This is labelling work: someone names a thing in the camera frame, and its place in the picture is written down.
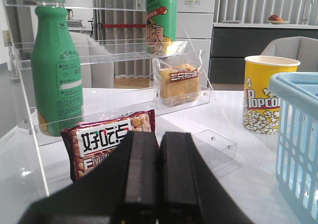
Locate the plate of food on counter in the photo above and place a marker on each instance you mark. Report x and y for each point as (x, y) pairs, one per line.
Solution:
(275, 19)

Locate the green cartoon drink bottle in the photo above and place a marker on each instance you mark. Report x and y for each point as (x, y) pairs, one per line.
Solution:
(161, 18)

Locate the red nut snack packet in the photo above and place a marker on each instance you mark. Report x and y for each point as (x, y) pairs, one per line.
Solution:
(89, 143)

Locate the dark kitchen counter cabinet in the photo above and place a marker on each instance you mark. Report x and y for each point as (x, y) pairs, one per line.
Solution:
(231, 43)

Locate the yellow popcorn paper cup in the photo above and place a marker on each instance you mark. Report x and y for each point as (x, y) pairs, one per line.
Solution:
(261, 106)

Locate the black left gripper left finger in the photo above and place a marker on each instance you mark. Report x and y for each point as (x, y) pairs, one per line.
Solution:
(121, 190)

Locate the light blue plastic basket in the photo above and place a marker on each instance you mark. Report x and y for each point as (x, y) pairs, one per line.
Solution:
(297, 154)

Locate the green drink bottle front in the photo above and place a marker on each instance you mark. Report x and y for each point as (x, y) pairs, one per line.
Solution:
(56, 70)

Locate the grey armchair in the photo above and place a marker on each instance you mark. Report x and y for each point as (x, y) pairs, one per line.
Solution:
(303, 49)

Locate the chrome faucet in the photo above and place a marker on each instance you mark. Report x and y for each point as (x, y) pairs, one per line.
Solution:
(306, 11)

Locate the packaged bread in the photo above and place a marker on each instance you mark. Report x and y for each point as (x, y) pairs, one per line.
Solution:
(177, 80)

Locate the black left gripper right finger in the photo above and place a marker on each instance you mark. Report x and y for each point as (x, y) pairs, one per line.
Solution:
(189, 193)

